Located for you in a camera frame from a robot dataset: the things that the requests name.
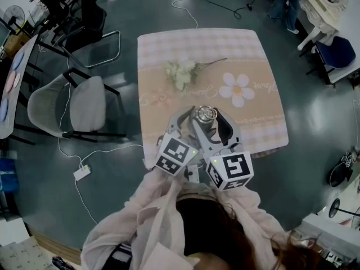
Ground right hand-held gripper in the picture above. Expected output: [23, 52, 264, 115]
[193, 109, 255, 191]

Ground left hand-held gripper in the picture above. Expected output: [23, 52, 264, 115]
[154, 106, 202, 177]

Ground steel bottle lid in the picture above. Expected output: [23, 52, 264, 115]
[195, 105, 219, 123]

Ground person's right forearm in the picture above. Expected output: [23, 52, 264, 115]
[215, 186, 262, 222]

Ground person's left forearm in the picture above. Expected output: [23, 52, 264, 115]
[130, 166, 183, 208]

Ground white artificial flower bunch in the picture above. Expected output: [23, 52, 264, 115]
[163, 57, 228, 92]

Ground checked tablecloth covered table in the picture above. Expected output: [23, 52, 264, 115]
[137, 28, 290, 159]

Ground grey black-framed armchair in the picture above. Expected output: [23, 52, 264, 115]
[27, 67, 127, 143]

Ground person's body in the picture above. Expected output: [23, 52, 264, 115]
[80, 178, 290, 270]

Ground black dome-shaped case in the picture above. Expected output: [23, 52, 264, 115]
[328, 151, 354, 188]

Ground black round stand base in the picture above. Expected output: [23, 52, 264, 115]
[328, 198, 360, 219]

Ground black striped pouch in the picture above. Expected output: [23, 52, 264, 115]
[111, 242, 133, 270]

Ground white low cabinet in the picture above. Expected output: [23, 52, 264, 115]
[300, 212, 360, 246]

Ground blue chair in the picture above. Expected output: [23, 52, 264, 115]
[306, 35, 357, 86]

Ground black chrome-framed chair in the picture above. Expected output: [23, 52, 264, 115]
[52, 0, 122, 69]

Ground white dressing table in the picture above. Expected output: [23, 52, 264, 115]
[297, 0, 351, 51]

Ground wooden platform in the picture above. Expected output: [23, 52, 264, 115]
[26, 225, 85, 266]

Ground grey side table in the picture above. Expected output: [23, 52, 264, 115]
[0, 34, 39, 140]

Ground blue plate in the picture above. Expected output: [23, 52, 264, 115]
[0, 98, 10, 123]
[12, 51, 25, 70]

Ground pink plate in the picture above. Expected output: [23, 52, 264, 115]
[5, 70, 18, 92]

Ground blue storage bag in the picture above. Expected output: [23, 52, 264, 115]
[0, 157, 20, 192]

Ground cardboard box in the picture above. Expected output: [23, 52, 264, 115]
[4, 34, 30, 59]

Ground white patterned boxes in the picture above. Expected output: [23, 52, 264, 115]
[0, 217, 50, 270]

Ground black standing fan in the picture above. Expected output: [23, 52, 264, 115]
[3, 5, 26, 29]

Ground white floor cable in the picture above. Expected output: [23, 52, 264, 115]
[73, 178, 99, 225]
[80, 143, 144, 167]
[57, 74, 83, 167]
[171, 0, 199, 29]

